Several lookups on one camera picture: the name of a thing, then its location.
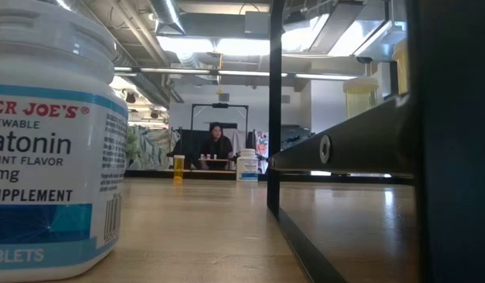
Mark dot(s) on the black ceiling spotlight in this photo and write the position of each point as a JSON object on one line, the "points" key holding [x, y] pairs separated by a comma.
{"points": [[130, 97], [154, 114]]}

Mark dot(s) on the orange pill vial white cap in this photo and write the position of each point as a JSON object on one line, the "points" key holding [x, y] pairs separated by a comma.
{"points": [[178, 169]]}

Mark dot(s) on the white Trader Joe's melatonin bottle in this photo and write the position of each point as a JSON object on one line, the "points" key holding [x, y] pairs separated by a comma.
{"points": [[49, 157]]}

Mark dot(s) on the person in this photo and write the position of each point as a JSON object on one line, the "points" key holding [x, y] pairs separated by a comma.
{"points": [[216, 145]]}

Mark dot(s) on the yellow pill vial white cap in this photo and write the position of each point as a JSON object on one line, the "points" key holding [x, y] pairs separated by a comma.
{"points": [[360, 100]]}

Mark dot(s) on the linear ceiling light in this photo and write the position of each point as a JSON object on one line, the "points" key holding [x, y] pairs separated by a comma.
{"points": [[246, 73]]}

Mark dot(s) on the silver ventilation duct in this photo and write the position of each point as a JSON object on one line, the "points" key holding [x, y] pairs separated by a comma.
{"points": [[148, 84], [167, 13]]}

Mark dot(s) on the wooden shelf black frame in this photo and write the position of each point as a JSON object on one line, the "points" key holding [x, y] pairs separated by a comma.
{"points": [[364, 145]]}

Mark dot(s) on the green succulent in white pot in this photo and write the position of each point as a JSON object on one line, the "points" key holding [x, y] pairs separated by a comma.
{"points": [[132, 145]]}

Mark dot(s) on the marble patterned cloth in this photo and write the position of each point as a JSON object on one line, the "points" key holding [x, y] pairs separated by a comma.
{"points": [[155, 147]]}

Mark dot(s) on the floral patterned panel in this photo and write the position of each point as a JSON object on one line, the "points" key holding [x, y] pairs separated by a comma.
{"points": [[261, 147]]}

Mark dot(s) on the black rig frame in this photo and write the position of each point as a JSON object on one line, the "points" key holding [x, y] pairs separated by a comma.
{"points": [[192, 118]]}

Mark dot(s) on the white bottle blue label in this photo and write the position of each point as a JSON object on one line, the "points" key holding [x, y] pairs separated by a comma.
{"points": [[247, 167]]}

